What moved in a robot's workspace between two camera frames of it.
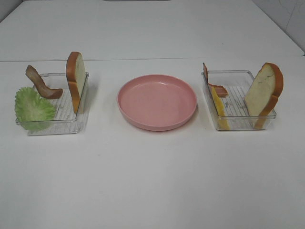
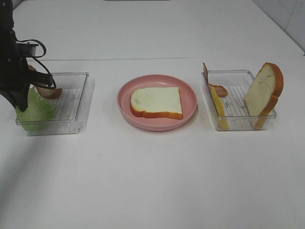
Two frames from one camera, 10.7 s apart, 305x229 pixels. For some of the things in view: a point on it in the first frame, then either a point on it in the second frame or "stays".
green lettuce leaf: [32, 110] stays
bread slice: [76, 77] to [157, 102]
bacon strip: [221, 90] stays
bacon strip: [44, 91] stays
